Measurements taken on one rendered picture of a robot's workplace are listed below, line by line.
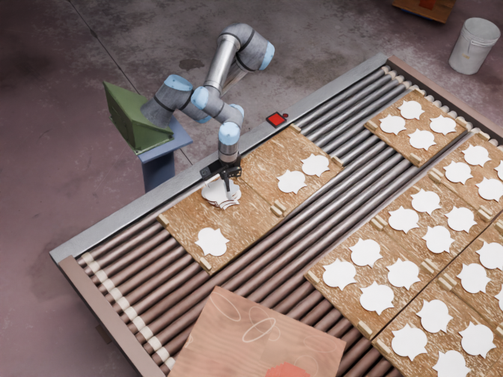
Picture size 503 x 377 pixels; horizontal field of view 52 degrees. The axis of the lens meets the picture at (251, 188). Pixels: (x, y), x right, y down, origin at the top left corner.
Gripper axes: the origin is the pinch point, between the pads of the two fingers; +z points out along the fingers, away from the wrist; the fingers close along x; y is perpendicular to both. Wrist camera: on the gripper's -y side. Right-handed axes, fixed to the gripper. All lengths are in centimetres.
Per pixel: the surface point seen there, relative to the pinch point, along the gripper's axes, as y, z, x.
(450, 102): 136, 6, 11
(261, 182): 20.3, 7.1, 1.0
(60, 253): -69, 9, -1
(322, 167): 50, 6, -2
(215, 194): -2.8, 3.2, -0.5
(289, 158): 38.2, 7.1, 8.5
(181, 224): -20.2, 7.1, -6.6
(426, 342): 45, 6, -89
